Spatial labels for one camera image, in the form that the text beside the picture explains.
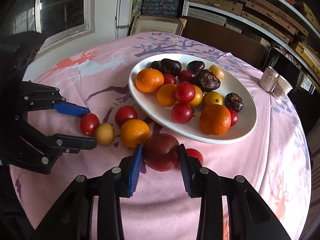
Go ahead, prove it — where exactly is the red cherry tomato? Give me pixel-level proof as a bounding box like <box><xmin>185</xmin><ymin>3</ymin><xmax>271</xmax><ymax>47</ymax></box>
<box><xmin>186</xmin><ymin>148</ymin><xmax>204</xmax><ymax>165</ymax></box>
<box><xmin>80</xmin><ymin>113</ymin><xmax>100</xmax><ymax>135</ymax></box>
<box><xmin>114</xmin><ymin>105</ymin><xmax>138</xmax><ymax>127</ymax></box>

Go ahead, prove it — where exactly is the yellow-green small fruit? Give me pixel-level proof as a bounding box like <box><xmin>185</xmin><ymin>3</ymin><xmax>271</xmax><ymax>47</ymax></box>
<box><xmin>94</xmin><ymin>123</ymin><xmax>115</xmax><ymax>146</ymax></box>

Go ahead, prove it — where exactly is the large red plum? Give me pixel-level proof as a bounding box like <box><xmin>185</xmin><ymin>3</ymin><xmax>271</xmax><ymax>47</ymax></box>
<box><xmin>142</xmin><ymin>133</ymin><xmax>180</xmax><ymax>172</ymax></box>

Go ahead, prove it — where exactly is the dark passion fruit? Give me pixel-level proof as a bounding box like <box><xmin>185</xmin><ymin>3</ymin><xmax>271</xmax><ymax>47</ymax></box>
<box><xmin>160</xmin><ymin>59</ymin><xmax>182</xmax><ymax>77</ymax></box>

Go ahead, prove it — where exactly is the large orange on plate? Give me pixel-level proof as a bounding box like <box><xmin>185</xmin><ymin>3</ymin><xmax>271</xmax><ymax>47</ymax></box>
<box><xmin>200</xmin><ymin>104</ymin><xmax>231</xmax><ymax>135</ymax></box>

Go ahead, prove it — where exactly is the pink deer tablecloth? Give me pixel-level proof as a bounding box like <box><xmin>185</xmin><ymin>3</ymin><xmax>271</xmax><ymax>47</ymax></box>
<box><xmin>10</xmin><ymin>33</ymin><xmax>311</xmax><ymax>239</ymax></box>

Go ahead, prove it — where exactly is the white oval plate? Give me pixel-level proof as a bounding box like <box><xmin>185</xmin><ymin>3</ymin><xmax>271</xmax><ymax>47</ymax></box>
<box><xmin>129</xmin><ymin>54</ymin><xmax>257</xmax><ymax>144</ymax></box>

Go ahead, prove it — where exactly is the framed panel leaning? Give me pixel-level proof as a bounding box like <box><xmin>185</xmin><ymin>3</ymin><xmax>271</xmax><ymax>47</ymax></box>
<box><xmin>130</xmin><ymin>15</ymin><xmax>187</xmax><ymax>36</ymax></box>

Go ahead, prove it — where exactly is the white paper cup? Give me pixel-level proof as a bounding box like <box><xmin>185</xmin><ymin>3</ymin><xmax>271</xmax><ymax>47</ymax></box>
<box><xmin>271</xmin><ymin>75</ymin><xmax>292</xmax><ymax>100</ymax></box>

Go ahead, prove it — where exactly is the pink drink can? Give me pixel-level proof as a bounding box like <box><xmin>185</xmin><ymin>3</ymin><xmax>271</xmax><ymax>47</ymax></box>
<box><xmin>259</xmin><ymin>66</ymin><xmax>279</xmax><ymax>93</ymax></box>

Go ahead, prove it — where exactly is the dark brown board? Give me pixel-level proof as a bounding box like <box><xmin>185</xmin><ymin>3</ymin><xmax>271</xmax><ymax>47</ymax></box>
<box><xmin>182</xmin><ymin>16</ymin><xmax>266</xmax><ymax>69</ymax></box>

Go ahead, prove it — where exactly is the white shelving unit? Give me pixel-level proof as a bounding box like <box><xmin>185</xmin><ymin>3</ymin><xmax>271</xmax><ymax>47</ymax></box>
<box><xmin>182</xmin><ymin>0</ymin><xmax>319</xmax><ymax>84</ymax></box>

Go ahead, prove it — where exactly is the window with white frame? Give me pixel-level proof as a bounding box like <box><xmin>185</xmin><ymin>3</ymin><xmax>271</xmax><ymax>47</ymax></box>
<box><xmin>0</xmin><ymin>0</ymin><xmax>97</xmax><ymax>55</ymax></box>

